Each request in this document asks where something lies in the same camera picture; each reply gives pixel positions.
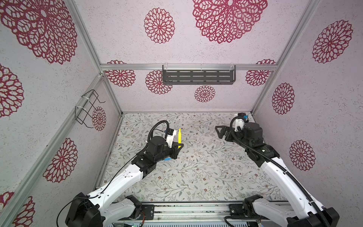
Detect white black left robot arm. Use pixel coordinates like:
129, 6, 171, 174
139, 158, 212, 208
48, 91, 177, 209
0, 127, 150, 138
65, 136, 184, 227

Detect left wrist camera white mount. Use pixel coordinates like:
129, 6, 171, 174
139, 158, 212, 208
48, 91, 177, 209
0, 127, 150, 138
165, 129, 176, 148

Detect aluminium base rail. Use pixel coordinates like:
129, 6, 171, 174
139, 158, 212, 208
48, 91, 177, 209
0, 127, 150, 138
104, 201, 284, 227

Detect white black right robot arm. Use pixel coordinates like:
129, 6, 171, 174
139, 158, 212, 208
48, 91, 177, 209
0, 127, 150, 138
215, 118, 340, 227

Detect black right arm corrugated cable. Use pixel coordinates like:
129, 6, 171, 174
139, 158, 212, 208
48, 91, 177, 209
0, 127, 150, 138
229, 116, 331, 227

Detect yellow highlighter pen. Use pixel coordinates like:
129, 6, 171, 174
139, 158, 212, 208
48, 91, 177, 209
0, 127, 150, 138
178, 128, 182, 144

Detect dark grey wall shelf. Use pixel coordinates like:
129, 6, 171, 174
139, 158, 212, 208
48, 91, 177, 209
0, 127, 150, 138
162, 65, 236, 85

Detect black wire wall rack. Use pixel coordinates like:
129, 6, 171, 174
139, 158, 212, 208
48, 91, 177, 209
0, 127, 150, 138
74, 89, 107, 131

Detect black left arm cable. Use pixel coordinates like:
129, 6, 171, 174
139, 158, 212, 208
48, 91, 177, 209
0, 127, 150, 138
56, 120, 170, 227

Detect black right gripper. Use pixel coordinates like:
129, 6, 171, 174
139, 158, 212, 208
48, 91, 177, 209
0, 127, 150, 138
214, 125, 250, 153

